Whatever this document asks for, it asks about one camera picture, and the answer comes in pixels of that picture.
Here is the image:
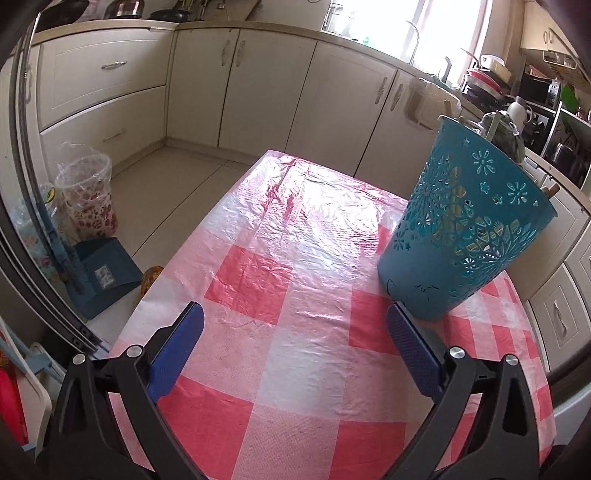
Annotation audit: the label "white hanging plastic bag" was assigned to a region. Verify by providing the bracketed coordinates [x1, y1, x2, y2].
[405, 76, 462, 132]

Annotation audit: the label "white countertop shelf rack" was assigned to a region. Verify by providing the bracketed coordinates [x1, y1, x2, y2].
[540, 99, 591, 185]

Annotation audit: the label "clear patterned plastic packet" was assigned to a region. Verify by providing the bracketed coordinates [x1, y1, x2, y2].
[9, 185, 58, 278]

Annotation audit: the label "white narrow drawer unit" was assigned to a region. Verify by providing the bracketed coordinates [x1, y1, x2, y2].
[526, 185, 591, 370]

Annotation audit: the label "chrome sink faucet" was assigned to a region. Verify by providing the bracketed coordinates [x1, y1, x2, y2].
[405, 19, 422, 65]

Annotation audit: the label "white shelf blue frame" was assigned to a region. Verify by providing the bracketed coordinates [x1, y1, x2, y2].
[0, 318, 54, 467]

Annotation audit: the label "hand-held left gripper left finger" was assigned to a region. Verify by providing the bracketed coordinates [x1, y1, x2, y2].
[33, 301, 206, 480]

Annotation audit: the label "blue dustpan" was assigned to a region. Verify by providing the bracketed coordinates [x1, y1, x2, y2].
[69, 237, 145, 320]

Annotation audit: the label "yellow red patterned bag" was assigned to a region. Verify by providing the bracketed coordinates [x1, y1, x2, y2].
[140, 264, 165, 295]

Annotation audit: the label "white framed window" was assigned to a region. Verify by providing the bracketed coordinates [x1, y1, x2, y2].
[323, 0, 490, 70]

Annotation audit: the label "beige kitchen countertop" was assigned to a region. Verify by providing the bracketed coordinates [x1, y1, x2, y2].
[28, 18, 591, 204]

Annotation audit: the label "black microwave oven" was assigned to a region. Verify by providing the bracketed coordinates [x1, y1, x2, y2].
[519, 71, 557, 106]

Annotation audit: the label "white wide drawer cabinet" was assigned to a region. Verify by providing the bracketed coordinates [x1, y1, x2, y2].
[37, 28, 174, 171]

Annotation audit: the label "black cooking pot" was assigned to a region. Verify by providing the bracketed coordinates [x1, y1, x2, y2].
[551, 142, 586, 178]

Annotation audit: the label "grey sliding door frame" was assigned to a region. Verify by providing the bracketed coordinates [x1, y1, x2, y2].
[0, 0, 105, 363]

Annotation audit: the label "stacked bowls and pots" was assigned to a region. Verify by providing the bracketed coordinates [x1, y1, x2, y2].
[462, 54, 513, 100]

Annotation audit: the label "white wall cabinets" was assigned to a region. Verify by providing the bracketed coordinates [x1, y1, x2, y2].
[519, 0, 591, 58]

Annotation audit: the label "green box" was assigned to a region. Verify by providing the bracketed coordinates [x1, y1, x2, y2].
[560, 84, 581, 114]

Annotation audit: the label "black frying pan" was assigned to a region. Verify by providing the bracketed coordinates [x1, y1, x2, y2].
[148, 8, 191, 23]

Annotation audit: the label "red floral bag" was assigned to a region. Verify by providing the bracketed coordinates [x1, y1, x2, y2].
[0, 369, 24, 444]

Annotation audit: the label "red checked plastic tablecloth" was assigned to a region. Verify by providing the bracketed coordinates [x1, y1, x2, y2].
[108, 148, 557, 480]

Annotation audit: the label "green plastic bag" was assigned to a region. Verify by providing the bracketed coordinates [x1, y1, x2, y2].
[480, 110, 527, 163]

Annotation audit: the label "teal perforated plastic basket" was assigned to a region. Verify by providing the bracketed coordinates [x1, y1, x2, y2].
[378, 115, 558, 321]

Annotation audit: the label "wire under-cabinet basket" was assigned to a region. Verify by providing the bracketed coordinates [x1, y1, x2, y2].
[542, 50, 580, 70]

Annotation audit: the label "blue broom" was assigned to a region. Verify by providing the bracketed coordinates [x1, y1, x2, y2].
[32, 185, 86, 298]

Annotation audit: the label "floral bin with plastic bag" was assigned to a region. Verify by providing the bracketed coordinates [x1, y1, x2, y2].
[54, 141, 120, 241]

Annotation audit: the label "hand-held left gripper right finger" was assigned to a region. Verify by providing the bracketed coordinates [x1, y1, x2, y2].
[386, 302, 542, 480]

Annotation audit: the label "white base cabinets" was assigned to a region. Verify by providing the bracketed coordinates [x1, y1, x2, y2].
[166, 25, 462, 199]

